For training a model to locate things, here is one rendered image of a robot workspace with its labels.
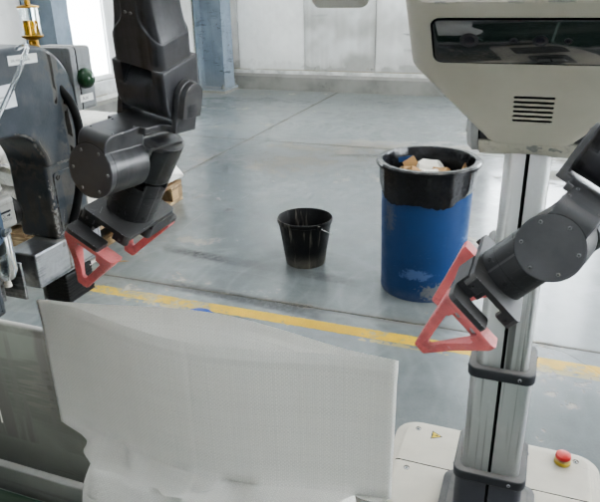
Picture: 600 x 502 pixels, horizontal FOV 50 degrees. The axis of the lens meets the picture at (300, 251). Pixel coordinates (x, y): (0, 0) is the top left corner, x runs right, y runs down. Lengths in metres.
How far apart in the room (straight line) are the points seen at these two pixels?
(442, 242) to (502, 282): 2.31
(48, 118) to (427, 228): 2.17
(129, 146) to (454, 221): 2.38
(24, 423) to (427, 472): 0.99
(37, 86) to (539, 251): 0.68
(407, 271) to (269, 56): 6.72
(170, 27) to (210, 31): 8.81
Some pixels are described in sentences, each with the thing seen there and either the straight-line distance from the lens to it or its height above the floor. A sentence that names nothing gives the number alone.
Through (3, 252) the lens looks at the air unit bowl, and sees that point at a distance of 0.85.
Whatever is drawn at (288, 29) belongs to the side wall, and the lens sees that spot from 9.26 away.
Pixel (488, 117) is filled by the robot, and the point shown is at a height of 1.20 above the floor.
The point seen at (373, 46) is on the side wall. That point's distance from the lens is 8.91.
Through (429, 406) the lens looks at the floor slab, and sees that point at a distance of 2.39.
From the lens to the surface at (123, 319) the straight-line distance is 0.89.
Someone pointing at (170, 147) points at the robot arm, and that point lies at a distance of 0.72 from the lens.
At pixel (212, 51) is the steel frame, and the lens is 9.50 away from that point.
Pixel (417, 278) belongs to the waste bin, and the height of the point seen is 0.13.
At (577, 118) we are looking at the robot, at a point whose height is 1.21.
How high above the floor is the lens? 1.41
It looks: 23 degrees down
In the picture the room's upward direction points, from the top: 1 degrees counter-clockwise
